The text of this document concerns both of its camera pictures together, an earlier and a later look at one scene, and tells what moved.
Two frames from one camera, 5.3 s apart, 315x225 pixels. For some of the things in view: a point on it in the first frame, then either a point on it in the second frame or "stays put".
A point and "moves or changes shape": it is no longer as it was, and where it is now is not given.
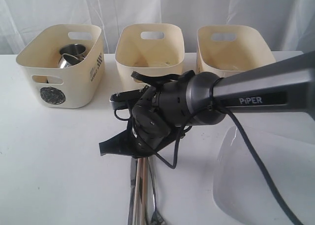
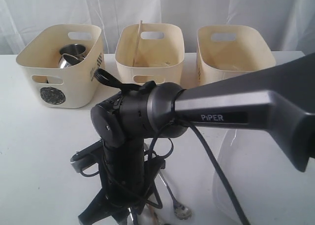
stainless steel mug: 67,60 stays put
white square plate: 241,190 stays put
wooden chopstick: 144,190 moves or changes shape
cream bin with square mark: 223,50 stays put
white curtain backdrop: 285,17 stays put
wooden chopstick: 138,189 moves or changes shape
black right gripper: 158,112 -> 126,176
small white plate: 55,80 stays put
